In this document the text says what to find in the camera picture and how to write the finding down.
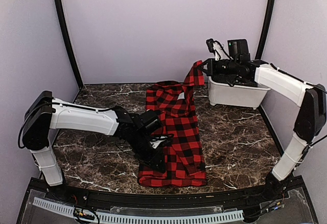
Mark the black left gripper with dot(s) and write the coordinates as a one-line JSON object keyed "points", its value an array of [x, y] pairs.
{"points": [[152, 161]]}

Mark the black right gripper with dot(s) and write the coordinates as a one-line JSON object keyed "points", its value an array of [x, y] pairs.
{"points": [[212, 70]]}

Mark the red black plaid shirt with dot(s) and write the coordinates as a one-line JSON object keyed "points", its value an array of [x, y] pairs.
{"points": [[174, 103]]}

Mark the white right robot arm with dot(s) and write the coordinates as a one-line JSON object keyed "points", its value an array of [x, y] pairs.
{"points": [[309, 103]]}

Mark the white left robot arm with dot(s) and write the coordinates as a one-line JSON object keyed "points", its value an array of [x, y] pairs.
{"points": [[49, 113]]}

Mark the grey striped shirt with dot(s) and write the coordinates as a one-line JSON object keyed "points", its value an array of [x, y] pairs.
{"points": [[233, 79]]}

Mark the white plastic bin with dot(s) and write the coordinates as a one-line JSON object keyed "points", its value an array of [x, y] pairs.
{"points": [[238, 95]]}

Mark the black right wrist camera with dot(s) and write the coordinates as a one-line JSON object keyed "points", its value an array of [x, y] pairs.
{"points": [[237, 50]]}

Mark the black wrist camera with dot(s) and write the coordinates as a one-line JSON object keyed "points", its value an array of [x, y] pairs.
{"points": [[237, 50], [153, 130]]}

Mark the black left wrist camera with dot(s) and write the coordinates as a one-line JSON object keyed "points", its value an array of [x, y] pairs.
{"points": [[153, 130]]}

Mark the black right frame post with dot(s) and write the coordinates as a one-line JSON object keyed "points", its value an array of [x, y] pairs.
{"points": [[265, 29]]}

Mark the black frame post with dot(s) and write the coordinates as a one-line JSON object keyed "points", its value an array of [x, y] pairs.
{"points": [[265, 29], [67, 43]]}

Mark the white slotted cable duct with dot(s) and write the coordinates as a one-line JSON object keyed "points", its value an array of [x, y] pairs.
{"points": [[125, 215]]}

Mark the black front rail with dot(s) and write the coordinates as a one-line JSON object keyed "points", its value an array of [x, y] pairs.
{"points": [[247, 198]]}

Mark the black left frame post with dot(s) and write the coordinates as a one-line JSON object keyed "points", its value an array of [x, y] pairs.
{"points": [[67, 43]]}

